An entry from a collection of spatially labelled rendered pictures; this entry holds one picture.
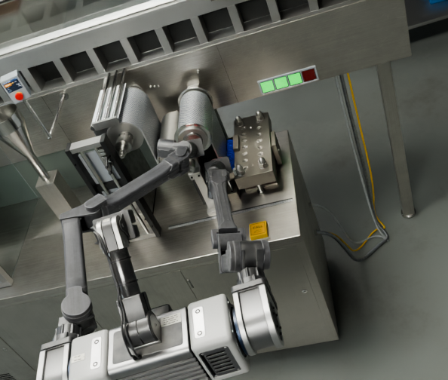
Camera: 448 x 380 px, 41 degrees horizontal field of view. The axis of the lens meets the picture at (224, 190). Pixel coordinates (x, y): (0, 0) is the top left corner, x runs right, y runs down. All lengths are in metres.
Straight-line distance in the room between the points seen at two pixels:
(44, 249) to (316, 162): 1.89
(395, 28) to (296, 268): 1.04
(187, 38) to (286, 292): 1.16
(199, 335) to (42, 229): 1.71
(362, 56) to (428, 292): 1.25
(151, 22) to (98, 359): 1.44
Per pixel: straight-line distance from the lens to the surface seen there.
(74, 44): 2.58
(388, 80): 2.87
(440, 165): 3.76
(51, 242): 2.86
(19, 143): 2.59
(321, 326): 2.86
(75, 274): 1.75
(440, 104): 4.19
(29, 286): 2.74
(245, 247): 1.50
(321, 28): 2.49
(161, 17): 2.46
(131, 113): 2.39
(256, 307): 1.39
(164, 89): 2.62
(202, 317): 1.39
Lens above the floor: 2.60
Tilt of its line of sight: 40 degrees down
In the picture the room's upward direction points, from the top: 24 degrees counter-clockwise
